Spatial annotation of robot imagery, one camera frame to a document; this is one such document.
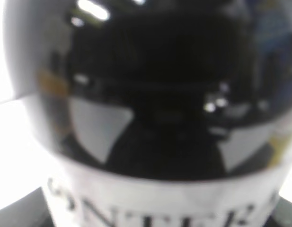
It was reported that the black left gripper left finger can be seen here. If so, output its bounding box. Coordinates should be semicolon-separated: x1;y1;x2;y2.
0;188;54;227

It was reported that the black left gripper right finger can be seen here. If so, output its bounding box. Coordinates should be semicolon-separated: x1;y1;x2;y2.
270;197;292;227

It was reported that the dark red wine bottle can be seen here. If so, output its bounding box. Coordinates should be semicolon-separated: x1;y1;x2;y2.
3;0;292;227

